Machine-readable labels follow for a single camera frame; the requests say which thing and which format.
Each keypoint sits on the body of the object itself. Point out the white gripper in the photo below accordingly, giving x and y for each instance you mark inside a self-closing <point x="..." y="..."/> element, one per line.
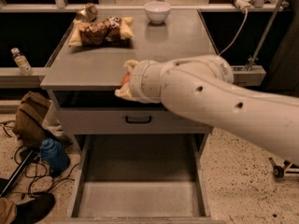
<point x="135" y="80"/>

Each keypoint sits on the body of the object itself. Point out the red apple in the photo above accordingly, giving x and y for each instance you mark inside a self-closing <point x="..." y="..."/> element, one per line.
<point x="125" y="78"/>

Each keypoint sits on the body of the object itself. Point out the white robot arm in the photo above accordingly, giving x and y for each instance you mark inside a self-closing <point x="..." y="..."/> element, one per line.
<point x="202" y="89"/>

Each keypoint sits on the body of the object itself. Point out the closed grey top drawer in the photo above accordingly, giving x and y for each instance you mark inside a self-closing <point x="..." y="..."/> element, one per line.
<point x="79" y="120"/>

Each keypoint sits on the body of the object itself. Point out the grey drawer cabinet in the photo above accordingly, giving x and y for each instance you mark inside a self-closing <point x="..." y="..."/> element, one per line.
<point x="87" y="77"/>

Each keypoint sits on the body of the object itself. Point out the open grey middle drawer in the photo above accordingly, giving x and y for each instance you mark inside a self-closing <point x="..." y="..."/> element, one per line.
<point x="140" y="179"/>

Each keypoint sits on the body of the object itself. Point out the brown chip bag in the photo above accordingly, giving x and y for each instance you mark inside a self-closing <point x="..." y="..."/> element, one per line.
<point x="110" y="30"/>

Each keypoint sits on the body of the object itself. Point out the white ceramic bowl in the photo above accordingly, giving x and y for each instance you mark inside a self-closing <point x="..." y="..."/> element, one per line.
<point x="157" y="11"/>

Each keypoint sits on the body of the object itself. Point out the metal can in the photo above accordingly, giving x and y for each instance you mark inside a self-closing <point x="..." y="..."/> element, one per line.
<point x="88" y="13"/>

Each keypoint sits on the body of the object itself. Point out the clear plastic water bottle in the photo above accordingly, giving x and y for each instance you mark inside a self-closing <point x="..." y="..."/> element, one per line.
<point x="22" y="62"/>

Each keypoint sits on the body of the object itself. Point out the blue water jug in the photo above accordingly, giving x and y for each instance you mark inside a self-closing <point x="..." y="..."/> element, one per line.
<point x="52" y="152"/>

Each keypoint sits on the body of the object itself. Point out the brown backpack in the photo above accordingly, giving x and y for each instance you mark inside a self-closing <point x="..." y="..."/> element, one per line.
<point x="29" y="119"/>

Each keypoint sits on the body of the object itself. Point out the black shoe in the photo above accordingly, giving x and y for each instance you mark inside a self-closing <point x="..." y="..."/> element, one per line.
<point x="35" y="210"/>

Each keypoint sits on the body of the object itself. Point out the black wheeled stand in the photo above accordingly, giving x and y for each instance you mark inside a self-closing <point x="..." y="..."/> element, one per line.
<point x="286" y="168"/>

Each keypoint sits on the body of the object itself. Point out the black drawer handle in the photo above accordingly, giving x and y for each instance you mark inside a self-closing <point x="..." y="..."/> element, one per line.
<point x="138" y="120"/>

